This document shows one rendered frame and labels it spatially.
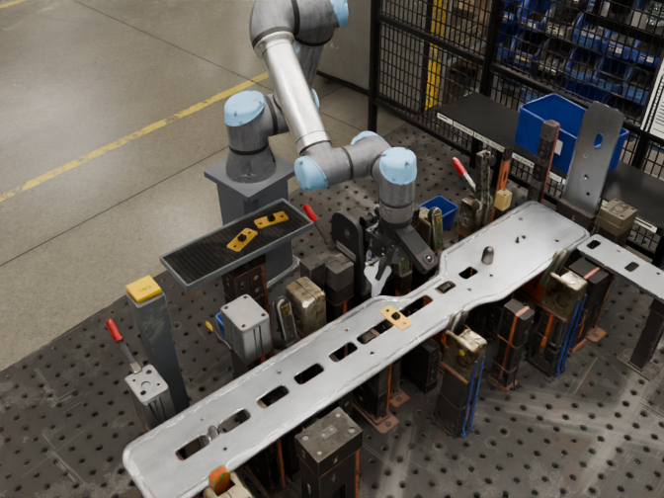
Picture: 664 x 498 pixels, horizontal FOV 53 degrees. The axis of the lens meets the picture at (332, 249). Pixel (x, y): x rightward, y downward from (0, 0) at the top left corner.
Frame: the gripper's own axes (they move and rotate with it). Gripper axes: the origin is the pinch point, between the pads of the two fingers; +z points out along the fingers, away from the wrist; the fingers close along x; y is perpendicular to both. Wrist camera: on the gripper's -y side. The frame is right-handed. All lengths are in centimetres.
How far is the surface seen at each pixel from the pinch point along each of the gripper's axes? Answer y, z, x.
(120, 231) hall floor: 207, 109, 2
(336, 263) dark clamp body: 18.8, 3.4, 3.9
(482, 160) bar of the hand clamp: 15.1, -8.9, -45.2
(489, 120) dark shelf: 47, 8, -88
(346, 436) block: -19.7, 8.6, 32.6
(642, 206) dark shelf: -15, 9, -84
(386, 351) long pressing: -6.3, 11.4, 9.0
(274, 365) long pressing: 7.3, 11.2, 32.2
